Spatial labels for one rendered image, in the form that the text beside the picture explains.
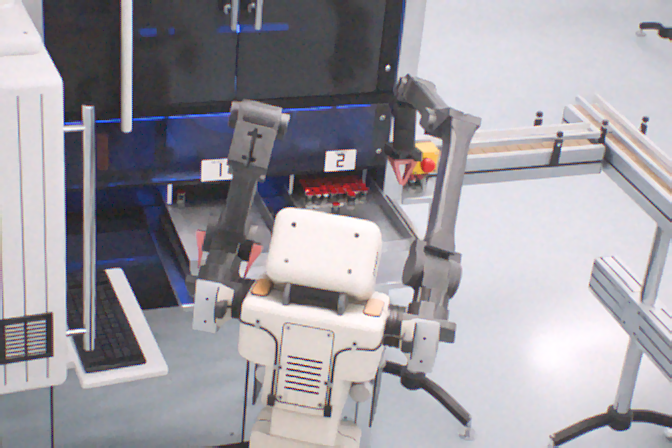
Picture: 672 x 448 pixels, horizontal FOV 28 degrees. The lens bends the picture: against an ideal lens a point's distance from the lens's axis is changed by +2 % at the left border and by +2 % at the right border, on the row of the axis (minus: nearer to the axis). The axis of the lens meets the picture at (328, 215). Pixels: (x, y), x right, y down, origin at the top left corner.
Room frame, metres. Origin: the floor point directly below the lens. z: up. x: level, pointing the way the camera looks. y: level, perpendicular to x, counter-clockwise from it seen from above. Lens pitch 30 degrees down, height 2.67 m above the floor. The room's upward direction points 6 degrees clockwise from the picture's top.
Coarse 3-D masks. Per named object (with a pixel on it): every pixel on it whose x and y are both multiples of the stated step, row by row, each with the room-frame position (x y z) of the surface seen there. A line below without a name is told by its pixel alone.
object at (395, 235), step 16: (288, 192) 3.18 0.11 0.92; (368, 192) 3.28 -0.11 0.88; (304, 208) 3.16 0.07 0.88; (320, 208) 3.17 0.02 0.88; (368, 208) 3.19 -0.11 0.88; (384, 208) 3.20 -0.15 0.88; (384, 224) 3.11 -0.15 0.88; (400, 224) 3.09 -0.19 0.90; (384, 240) 2.99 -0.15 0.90; (400, 240) 2.99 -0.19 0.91
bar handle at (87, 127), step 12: (84, 108) 2.43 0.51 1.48; (84, 120) 2.43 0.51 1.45; (84, 132) 2.43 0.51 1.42; (84, 144) 2.43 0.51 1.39; (84, 156) 2.43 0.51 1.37; (84, 168) 2.43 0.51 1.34; (84, 180) 2.43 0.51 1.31; (84, 192) 2.43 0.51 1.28; (84, 204) 2.43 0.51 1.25; (84, 216) 2.43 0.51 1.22; (84, 228) 2.43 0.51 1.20; (84, 240) 2.43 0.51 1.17; (84, 252) 2.43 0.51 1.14; (84, 264) 2.43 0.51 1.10; (84, 276) 2.43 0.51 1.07; (84, 288) 2.43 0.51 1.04; (84, 300) 2.43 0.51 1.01; (84, 312) 2.43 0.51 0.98; (84, 324) 2.43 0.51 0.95; (84, 336) 2.43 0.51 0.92; (84, 348) 2.43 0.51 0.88
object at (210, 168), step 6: (204, 162) 3.06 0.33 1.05; (210, 162) 3.07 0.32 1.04; (216, 162) 3.07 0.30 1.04; (222, 162) 3.08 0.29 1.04; (204, 168) 3.06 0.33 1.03; (210, 168) 3.07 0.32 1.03; (216, 168) 3.07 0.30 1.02; (222, 168) 3.08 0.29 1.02; (204, 174) 3.06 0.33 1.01; (210, 174) 3.07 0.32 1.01; (216, 174) 3.07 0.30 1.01; (222, 174) 3.08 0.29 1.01; (228, 174) 3.08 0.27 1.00; (204, 180) 3.06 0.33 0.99; (210, 180) 3.07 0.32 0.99
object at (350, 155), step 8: (328, 152) 3.18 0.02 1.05; (336, 152) 3.19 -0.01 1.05; (344, 152) 3.20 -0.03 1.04; (352, 152) 3.21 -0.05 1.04; (328, 160) 3.18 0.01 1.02; (336, 160) 3.19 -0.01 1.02; (344, 160) 3.20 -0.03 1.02; (352, 160) 3.21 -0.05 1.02; (328, 168) 3.18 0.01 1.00; (336, 168) 3.19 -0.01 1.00; (344, 168) 3.20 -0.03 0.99; (352, 168) 3.21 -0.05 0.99
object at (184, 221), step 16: (256, 192) 3.17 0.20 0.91; (176, 208) 3.09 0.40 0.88; (192, 208) 3.10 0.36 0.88; (208, 208) 3.11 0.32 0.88; (256, 208) 3.13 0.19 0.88; (176, 224) 3.01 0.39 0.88; (192, 224) 3.02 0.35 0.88; (272, 224) 3.02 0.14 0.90; (192, 240) 2.94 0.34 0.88; (256, 240) 2.97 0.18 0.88; (192, 256) 2.86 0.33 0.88
